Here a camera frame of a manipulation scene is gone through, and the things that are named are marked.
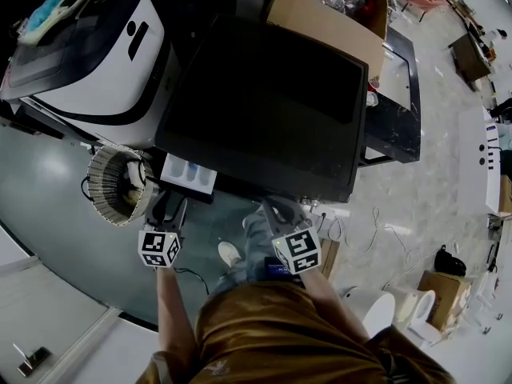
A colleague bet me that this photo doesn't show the white top-load washing machine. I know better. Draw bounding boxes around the white top-load washing machine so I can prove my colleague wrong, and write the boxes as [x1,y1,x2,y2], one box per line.
[0,0,179,150]

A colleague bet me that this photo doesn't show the brown cardboard box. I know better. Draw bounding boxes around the brown cardboard box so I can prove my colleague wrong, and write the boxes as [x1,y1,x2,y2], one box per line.
[417,270,474,332]

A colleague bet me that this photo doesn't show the person's white shoe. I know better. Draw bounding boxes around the person's white shoe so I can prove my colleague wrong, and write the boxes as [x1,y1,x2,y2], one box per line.
[217,241,243,268]

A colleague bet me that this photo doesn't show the white cable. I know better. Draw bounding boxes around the white cable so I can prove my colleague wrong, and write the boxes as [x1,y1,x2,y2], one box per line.
[315,206,441,291]

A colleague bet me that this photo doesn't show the black waist pack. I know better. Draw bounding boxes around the black waist pack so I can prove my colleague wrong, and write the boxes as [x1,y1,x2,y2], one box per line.
[264,255,300,281]

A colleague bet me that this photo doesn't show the person's jeans legs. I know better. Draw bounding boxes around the person's jeans legs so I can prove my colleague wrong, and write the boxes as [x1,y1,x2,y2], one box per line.
[208,210,306,296]

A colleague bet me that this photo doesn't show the wooden table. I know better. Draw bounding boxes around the wooden table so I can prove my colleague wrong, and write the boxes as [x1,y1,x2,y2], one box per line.
[447,32,494,92]

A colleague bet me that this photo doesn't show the person's brown shirt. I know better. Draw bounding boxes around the person's brown shirt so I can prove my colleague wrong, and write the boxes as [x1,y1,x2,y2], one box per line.
[134,281,458,384]

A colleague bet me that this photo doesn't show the black bag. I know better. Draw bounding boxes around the black bag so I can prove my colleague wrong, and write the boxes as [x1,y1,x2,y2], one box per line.
[433,245,468,278]

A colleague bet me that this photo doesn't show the white power strip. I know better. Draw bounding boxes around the white power strip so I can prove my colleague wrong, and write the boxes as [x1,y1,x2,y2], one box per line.
[306,206,350,220]

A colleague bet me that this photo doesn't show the white detergent drawer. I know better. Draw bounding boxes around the white detergent drawer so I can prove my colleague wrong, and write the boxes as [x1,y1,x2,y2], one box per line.
[160,152,218,196]

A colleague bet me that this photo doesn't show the person's right forearm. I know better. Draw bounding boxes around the person's right forearm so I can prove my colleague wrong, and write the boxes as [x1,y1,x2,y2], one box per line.
[298,269,371,346]

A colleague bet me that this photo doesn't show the white toilet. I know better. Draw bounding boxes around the white toilet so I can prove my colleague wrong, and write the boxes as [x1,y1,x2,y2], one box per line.
[338,286,397,340]
[382,287,438,346]

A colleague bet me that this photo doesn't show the large open cardboard box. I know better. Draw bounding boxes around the large open cardboard box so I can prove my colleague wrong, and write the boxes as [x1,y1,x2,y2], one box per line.
[265,0,396,92]

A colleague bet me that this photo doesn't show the black marble counter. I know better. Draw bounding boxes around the black marble counter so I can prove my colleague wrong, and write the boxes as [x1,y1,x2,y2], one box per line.
[358,26,423,166]

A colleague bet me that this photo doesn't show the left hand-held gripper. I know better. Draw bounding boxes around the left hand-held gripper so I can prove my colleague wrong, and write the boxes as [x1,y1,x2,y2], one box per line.
[138,190,189,271]

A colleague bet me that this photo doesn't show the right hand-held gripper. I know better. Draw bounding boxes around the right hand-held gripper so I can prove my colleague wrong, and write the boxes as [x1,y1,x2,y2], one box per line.
[261,197,322,276]

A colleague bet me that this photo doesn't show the white cabinet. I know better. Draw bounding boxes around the white cabinet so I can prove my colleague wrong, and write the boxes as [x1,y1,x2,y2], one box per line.
[454,105,504,216]

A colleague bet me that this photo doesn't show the small flat cardboard box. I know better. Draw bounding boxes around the small flat cardboard box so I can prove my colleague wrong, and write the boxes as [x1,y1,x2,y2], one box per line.
[318,237,342,280]

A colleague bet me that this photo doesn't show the blue cloth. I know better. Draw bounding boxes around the blue cloth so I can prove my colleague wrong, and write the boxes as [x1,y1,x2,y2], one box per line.
[26,0,72,36]

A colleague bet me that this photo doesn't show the woven laundry basket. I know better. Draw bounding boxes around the woven laundry basket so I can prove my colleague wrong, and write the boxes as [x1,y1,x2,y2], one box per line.
[82,143,158,228]

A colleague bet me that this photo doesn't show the person's left forearm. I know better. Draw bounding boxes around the person's left forearm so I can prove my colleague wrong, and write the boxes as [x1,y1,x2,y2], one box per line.
[154,267,198,360]

